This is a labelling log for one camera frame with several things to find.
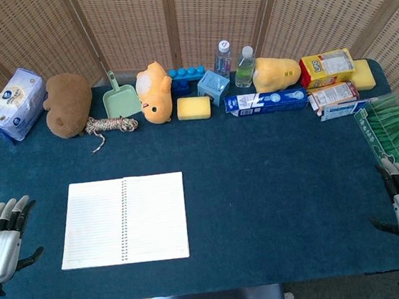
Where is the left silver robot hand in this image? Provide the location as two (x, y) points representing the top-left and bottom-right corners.
(0, 193), (49, 285)

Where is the white spiral lined notebook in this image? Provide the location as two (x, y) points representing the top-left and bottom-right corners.
(52, 170), (193, 272)

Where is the clear box of green sachets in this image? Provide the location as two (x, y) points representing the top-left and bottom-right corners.
(351, 93), (399, 176)

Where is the white blue tube box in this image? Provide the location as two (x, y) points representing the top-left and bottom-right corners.
(318, 97), (380, 122)

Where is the orange white snack pack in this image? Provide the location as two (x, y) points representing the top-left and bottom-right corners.
(306, 80), (361, 113)

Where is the blue white tissue pack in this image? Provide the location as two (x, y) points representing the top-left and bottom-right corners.
(0, 65), (52, 144)

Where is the large yellow sponge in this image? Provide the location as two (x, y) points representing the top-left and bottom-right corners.
(347, 57), (376, 92)

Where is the dark blue felt table mat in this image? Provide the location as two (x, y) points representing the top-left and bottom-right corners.
(0, 52), (399, 299)

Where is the brown plush capybara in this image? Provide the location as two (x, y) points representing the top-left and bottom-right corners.
(39, 70), (97, 141)

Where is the yellow Lipo biscuit bag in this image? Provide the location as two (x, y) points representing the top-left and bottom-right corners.
(297, 47), (357, 90)

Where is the blue toothpaste box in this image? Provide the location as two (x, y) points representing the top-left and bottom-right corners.
(222, 86), (310, 119)

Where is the green plastic dustpan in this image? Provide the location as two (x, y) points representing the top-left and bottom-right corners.
(99, 68), (144, 120)

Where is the yellow plush toy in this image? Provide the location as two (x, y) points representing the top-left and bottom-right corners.
(249, 53), (304, 95)

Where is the orange plush hamster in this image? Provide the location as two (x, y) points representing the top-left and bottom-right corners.
(132, 59), (178, 127)

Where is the clear bottle with green liquid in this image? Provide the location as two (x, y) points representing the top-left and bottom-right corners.
(231, 44), (259, 89)

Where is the small yellow sponge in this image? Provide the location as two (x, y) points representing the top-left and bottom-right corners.
(175, 94), (213, 122)

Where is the dark blue toy building block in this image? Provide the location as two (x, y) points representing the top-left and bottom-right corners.
(170, 77), (193, 97)

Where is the light blue cardboard cube box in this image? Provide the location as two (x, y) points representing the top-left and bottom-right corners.
(195, 67), (234, 109)

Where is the clear bottle with white cap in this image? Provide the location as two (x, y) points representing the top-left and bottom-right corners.
(210, 39), (235, 80)

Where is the light blue toy building block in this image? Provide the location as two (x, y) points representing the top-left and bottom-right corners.
(168, 65), (207, 82)

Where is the woven wicker folding screen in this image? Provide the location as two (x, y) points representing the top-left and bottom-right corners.
(0, 0), (399, 166)

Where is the braided multicolour rope bundle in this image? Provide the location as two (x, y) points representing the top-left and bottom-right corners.
(83, 111), (142, 155)

